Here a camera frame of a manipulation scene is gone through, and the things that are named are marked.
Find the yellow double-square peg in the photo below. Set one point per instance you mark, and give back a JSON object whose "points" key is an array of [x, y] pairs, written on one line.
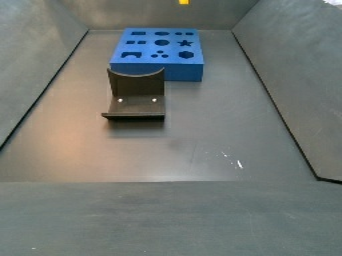
{"points": [[183, 2]]}

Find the black curved plastic stand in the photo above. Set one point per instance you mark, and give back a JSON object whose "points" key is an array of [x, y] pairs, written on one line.
{"points": [[138, 95]]}

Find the blue foam shape-sorter block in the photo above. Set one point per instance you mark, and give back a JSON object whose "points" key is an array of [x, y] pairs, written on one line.
{"points": [[150, 49]]}

